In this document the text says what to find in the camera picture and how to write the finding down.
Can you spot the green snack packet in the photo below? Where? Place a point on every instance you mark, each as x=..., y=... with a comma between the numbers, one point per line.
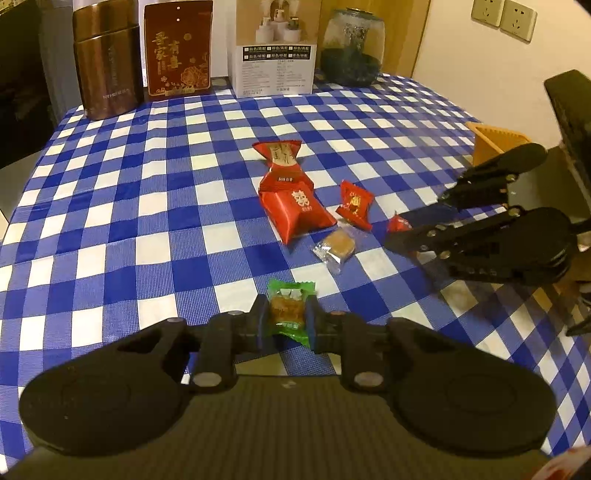
x=288, y=309

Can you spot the small red candy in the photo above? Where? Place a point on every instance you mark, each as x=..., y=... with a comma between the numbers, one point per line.
x=398, y=224
x=353, y=205

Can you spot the orange plastic tray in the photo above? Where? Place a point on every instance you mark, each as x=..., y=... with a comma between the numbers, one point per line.
x=489, y=143

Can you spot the blue checkered tablecloth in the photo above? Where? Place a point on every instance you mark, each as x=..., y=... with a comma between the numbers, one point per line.
x=138, y=230

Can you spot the red gold-print box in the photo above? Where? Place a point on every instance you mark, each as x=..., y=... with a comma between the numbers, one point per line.
x=178, y=55

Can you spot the large red snack packet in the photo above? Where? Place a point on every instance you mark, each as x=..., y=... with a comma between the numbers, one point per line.
x=295, y=207

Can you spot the glass jar with dark contents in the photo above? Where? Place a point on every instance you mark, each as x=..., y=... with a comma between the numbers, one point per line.
x=353, y=55

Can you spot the beige wall socket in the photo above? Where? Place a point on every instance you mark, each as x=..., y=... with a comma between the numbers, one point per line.
x=519, y=18
x=487, y=11

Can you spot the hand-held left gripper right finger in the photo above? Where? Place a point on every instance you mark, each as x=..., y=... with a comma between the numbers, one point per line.
x=311, y=323

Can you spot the clear-wrapped brown pastry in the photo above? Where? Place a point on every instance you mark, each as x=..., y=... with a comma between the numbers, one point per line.
x=337, y=244

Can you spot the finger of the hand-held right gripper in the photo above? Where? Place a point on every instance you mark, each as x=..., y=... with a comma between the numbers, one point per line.
x=443, y=235
x=498, y=170

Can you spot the brown metal canister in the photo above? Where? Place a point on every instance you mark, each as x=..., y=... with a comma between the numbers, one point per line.
x=108, y=69

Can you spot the red white snack packet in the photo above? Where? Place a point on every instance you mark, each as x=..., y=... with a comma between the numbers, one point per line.
x=277, y=157

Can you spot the white cardboard box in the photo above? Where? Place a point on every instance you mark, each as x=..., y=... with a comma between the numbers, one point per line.
x=272, y=69

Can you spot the black cabinet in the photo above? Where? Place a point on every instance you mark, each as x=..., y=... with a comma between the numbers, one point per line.
x=23, y=92

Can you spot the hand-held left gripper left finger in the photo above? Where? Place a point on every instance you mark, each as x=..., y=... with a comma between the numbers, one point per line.
x=262, y=323

